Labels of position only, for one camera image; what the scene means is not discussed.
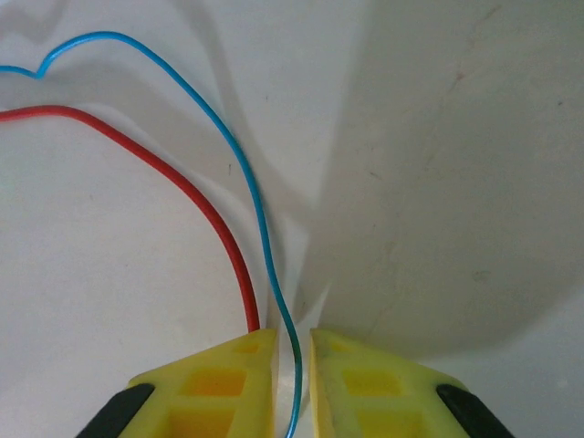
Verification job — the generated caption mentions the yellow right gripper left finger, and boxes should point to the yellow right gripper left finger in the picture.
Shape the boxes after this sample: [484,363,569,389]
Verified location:
[125,327,278,438]

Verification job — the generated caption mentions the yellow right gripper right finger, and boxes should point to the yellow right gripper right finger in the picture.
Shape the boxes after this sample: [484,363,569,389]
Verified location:
[309,327,469,438]

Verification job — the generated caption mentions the bundle of coloured wires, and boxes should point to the bundle of coloured wires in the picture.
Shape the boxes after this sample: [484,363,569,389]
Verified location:
[0,104,261,332]

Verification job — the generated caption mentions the thin blue cable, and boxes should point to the thin blue cable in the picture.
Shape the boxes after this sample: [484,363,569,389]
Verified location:
[0,30,303,438]

